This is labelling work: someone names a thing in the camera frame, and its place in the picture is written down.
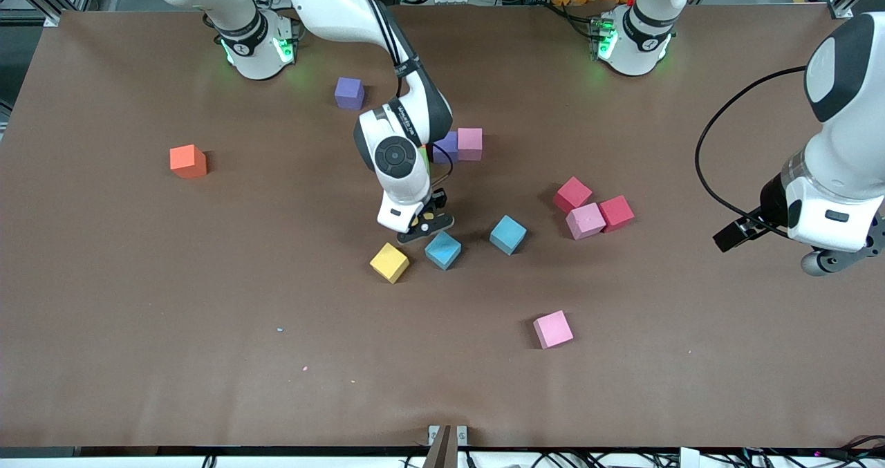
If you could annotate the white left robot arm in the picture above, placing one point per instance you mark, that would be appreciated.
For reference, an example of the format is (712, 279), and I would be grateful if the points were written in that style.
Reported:
(632, 46)

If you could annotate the metal mount bracket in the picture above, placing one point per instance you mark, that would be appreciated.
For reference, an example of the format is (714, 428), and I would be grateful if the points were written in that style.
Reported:
(442, 447)

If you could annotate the purple foam cube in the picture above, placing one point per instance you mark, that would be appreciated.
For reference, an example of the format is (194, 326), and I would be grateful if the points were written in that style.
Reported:
(349, 93)
(448, 146)

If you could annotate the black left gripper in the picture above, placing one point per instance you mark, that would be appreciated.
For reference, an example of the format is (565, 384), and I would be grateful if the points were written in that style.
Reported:
(769, 206)

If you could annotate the red foam cube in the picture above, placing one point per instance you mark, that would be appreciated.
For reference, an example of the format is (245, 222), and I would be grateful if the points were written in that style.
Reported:
(617, 213)
(573, 193)

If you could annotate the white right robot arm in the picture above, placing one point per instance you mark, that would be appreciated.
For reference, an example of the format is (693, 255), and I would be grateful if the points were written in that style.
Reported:
(332, 5)

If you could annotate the orange foam cube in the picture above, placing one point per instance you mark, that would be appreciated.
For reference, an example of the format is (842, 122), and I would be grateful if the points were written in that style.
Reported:
(188, 161)

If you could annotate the dented pink foam cube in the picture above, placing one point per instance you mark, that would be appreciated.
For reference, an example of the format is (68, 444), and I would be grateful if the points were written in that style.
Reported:
(585, 220)

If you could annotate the paper table cover sheet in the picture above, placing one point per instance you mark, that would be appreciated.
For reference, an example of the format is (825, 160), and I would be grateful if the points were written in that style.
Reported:
(138, 316)

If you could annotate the green foam cube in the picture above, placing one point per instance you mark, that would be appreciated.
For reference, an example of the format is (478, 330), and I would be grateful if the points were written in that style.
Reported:
(426, 158)

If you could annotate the blue foam cube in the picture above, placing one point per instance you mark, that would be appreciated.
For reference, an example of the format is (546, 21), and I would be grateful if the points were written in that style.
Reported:
(508, 234)
(442, 249)

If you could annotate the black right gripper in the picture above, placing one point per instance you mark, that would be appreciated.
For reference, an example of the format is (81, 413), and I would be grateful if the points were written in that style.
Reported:
(438, 199)

